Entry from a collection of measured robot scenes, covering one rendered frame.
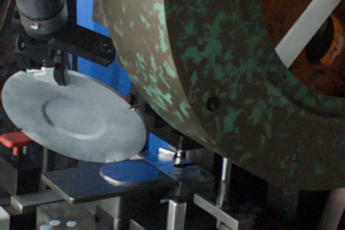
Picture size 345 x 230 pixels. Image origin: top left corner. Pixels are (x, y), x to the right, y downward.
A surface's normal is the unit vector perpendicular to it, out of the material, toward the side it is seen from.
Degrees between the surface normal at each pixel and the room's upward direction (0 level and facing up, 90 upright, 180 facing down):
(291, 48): 90
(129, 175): 0
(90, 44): 50
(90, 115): 127
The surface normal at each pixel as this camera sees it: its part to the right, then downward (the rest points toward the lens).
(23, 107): -0.27, 0.80
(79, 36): 0.47, -0.36
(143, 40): -0.81, 0.46
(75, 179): 0.08, -0.94
